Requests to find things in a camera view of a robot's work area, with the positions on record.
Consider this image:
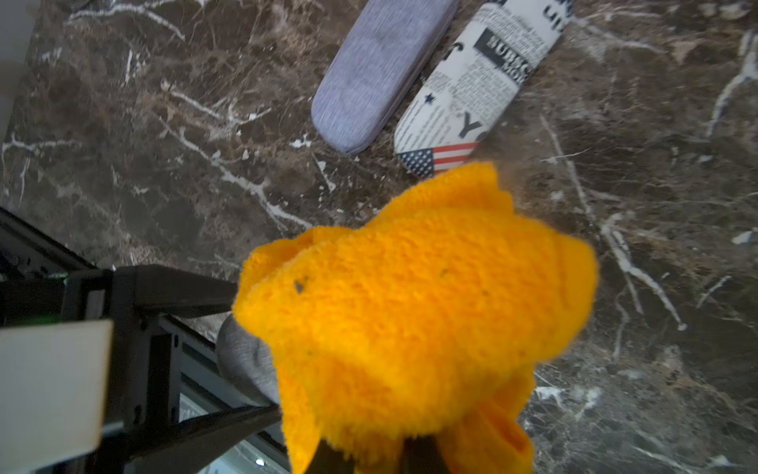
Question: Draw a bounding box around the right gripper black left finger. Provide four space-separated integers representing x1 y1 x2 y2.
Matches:
305 440 355 474

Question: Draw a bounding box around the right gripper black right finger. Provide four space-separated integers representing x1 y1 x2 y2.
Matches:
400 436 450 474

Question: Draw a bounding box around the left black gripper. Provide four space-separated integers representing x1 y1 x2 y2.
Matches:
58 265 281 473

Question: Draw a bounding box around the grey eyeglass case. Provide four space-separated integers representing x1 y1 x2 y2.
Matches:
215 316 280 406

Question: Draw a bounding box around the orange cleaning cloth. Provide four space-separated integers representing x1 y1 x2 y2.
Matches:
232 162 598 473

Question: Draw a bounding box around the lavender eyeglass case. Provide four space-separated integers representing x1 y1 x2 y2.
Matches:
311 0 459 155

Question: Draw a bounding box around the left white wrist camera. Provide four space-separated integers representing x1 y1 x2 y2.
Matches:
1 320 114 473

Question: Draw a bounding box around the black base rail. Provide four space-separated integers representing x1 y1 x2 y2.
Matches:
1 209 96 282

